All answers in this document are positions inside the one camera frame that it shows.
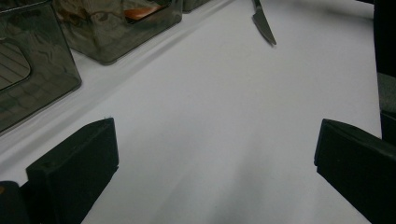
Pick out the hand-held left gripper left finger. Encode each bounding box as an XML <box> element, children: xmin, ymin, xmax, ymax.
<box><xmin>25</xmin><ymin>117</ymin><xmax>120</xmax><ymax>224</ymax></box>

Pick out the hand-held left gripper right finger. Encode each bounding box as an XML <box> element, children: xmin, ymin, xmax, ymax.
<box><xmin>313</xmin><ymin>118</ymin><xmax>396</xmax><ymax>224</ymax></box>

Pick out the smoky clear plastic bin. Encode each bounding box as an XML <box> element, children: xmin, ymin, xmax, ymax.
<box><xmin>181</xmin><ymin>0</ymin><xmax>213</xmax><ymax>14</ymax></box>
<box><xmin>50</xmin><ymin>0</ymin><xmax>184</xmax><ymax>65</ymax></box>
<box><xmin>0</xmin><ymin>0</ymin><xmax>83</xmax><ymax>134</ymax></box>

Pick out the brown wooden spoon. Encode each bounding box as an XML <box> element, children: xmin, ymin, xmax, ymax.
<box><xmin>123</xmin><ymin>4</ymin><xmax>168</xmax><ymax>22</ymax></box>

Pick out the black metal stand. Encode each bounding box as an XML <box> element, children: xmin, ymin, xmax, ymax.
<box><xmin>373</xmin><ymin>0</ymin><xmax>396</xmax><ymax>78</ymax></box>

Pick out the steel table knife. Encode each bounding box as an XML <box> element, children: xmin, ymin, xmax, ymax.
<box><xmin>251</xmin><ymin>0</ymin><xmax>277</xmax><ymax>47</ymax></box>

